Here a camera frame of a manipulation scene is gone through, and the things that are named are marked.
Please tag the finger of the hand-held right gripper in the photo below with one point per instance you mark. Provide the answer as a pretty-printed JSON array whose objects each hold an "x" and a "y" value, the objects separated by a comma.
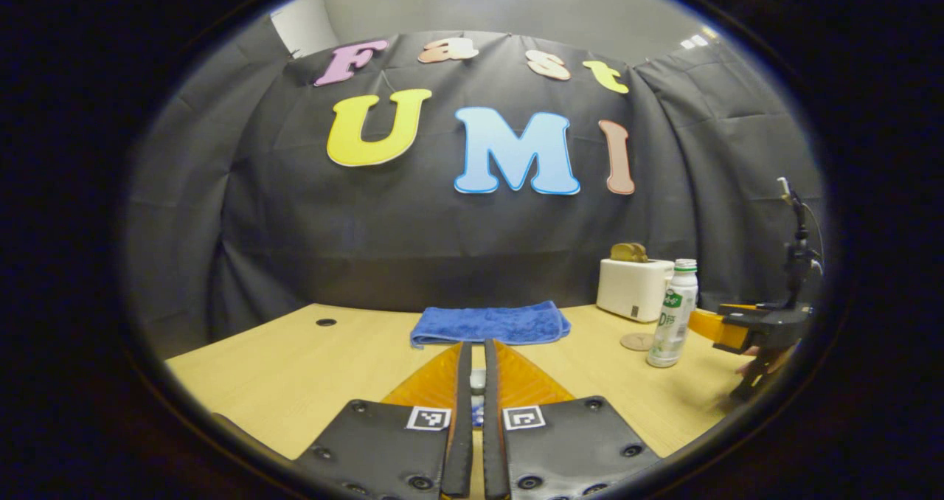
[
  {"x": 712, "y": 327},
  {"x": 741, "y": 309}
]

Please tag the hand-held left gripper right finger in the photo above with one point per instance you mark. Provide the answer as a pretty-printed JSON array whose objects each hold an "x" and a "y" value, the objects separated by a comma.
[{"x": 493, "y": 426}]

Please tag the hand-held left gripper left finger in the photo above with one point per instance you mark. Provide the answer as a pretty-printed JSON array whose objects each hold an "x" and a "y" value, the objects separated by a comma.
[{"x": 463, "y": 411}]

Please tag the white blue-patterned teacup lid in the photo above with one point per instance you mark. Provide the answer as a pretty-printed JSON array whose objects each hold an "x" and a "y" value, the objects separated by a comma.
[{"x": 478, "y": 379}]

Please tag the white water bottle green label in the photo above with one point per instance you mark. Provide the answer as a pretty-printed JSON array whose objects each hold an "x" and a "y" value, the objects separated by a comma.
[{"x": 672, "y": 316}]

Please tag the round brown coaster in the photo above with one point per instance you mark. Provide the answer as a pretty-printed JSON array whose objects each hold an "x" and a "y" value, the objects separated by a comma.
[{"x": 634, "y": 341}]

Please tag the cream toaster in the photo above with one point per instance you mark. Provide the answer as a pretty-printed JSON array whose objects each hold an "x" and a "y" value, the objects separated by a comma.
[{"x": 630, "y": 290}]

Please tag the blue towel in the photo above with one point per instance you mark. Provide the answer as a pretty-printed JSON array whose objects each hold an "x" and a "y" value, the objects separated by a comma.
[{"x": 487, "y": 323}]

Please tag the brown bread slice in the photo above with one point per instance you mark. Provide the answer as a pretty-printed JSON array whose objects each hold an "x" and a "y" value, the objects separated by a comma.
[
  {"x": 621, "y": 252},
  {"x": 641, "y": 254}
]

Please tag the black backdrop cloth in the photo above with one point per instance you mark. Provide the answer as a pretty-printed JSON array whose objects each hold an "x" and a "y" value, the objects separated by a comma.
[{"x": 442, "y": 242}]

